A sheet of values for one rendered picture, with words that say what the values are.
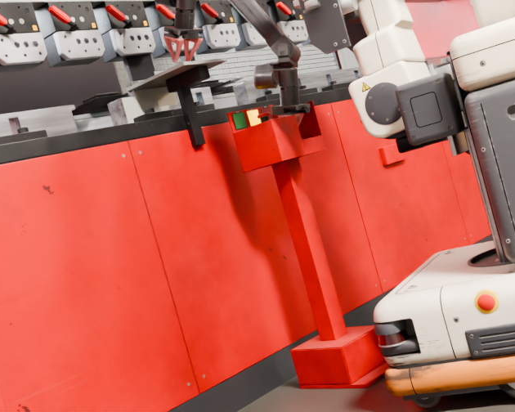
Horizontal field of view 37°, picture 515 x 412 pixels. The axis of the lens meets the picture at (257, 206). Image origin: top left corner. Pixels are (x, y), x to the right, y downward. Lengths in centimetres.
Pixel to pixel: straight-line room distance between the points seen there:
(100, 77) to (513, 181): 176
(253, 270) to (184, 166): 40
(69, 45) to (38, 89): 60
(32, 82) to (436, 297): 166
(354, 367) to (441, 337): 49
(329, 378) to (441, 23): 244
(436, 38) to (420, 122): 244
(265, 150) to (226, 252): 35
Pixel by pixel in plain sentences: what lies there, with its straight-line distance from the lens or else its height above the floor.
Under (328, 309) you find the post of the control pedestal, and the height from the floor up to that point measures 21.
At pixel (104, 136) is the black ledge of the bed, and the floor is 85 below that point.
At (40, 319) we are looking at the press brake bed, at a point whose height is 45.
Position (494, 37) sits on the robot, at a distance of 174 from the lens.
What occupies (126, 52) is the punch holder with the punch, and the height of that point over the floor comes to 110.
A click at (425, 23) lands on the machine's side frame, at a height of 118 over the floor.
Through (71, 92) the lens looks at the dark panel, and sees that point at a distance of 293.
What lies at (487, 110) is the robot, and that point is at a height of 64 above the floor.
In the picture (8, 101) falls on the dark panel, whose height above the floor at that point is 111.
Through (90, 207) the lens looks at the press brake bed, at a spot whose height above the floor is 68.
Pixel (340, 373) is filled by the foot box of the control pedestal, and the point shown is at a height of 4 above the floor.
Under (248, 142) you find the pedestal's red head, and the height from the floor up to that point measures 74.
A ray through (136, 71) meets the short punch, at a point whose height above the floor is 105.
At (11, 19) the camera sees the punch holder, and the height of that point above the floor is 122.
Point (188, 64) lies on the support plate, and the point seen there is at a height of 99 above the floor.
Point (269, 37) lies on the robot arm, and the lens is 232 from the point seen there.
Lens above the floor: 63
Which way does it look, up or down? 2 degrees down
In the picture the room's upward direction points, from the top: 16 degrees counter-clockwise
